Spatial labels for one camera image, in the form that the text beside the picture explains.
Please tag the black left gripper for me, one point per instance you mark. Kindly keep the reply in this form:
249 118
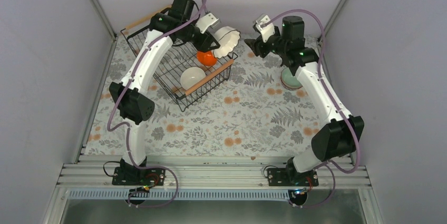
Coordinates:
202 45

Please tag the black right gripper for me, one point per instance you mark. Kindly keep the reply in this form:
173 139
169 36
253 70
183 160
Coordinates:
256 45

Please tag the white scalloped bowl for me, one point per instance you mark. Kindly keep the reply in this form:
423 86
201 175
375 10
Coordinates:
228 38

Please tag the mint green bowl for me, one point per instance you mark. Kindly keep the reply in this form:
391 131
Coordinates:
289 78

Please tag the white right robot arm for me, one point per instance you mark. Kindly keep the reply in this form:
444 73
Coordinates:
341 131

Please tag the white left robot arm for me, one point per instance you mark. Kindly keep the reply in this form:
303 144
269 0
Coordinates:
171 23

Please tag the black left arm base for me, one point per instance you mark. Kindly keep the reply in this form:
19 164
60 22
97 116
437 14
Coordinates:
128 175

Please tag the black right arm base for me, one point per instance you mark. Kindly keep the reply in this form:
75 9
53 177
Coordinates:
289 176

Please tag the orange glossy bowl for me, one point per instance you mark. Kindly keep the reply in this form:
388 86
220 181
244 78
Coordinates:
206 58

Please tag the white ribbed bowl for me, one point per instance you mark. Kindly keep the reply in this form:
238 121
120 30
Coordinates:
191 76

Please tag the floral table mat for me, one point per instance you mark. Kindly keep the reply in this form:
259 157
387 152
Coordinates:
250 114

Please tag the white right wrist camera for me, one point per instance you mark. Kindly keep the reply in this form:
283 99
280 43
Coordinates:
264 27

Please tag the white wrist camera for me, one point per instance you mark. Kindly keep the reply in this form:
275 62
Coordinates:
264 27
207 21

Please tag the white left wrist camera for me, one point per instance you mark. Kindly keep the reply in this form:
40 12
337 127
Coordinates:
207 21

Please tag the wooden rack handle near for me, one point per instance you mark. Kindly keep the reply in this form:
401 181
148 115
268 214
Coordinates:
209 77

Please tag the wooden rack handle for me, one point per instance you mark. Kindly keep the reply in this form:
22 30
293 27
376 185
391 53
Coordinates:
146 18
209 77

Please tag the black wire dish rack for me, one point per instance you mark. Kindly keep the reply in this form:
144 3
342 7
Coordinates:
177 69

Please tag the wooden rack handle far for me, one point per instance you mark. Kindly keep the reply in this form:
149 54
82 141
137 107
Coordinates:
146 18

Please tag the aluminium frame post right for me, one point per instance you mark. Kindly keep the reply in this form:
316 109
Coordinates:
337 4

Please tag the aluminium frame post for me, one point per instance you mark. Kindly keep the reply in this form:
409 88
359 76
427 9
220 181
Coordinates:
103 17
337 4

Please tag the aluminium frame post left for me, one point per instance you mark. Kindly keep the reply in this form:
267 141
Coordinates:
103 17

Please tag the aluminium rail base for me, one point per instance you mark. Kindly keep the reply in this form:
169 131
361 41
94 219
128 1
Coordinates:
194 176

